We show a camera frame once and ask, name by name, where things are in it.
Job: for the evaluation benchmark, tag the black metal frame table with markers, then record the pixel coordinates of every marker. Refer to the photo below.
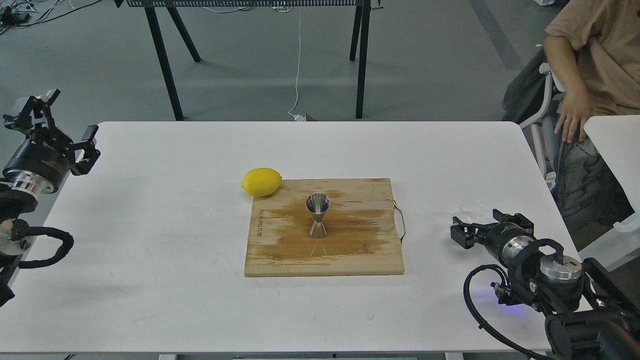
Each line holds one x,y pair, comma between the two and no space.
235,46

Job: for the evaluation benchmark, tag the white side table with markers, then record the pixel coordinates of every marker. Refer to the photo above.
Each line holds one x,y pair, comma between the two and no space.
617,138

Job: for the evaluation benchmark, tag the wooden cutting board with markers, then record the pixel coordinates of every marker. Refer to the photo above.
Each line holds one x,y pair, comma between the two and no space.
362,238

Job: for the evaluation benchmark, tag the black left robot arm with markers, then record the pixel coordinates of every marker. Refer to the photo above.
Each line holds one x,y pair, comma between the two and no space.
17,236

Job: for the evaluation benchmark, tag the white office chair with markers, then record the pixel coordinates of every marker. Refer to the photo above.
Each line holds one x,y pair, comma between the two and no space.
531,101

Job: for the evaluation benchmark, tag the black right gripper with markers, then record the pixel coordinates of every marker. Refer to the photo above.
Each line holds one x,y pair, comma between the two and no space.
503,241

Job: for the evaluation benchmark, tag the small clear glass cup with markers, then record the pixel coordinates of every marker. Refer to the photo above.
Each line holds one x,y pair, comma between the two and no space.
471,211

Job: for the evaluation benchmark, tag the person's hand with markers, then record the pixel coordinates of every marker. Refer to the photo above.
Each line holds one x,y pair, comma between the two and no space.
575,111

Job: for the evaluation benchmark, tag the yellow lemon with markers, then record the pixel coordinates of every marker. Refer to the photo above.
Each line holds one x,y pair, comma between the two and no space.
260,182

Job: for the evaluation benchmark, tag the seated person tan shirt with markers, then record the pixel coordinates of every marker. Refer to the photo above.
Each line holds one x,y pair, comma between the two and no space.
593,46

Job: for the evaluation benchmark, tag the steel double jigger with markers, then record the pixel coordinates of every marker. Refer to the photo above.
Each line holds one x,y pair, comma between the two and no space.
317,205

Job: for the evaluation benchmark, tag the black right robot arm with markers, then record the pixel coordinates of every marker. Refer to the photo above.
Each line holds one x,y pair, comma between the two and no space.
587,317

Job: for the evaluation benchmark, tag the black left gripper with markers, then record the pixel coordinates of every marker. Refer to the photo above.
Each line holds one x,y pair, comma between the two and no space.
37,167

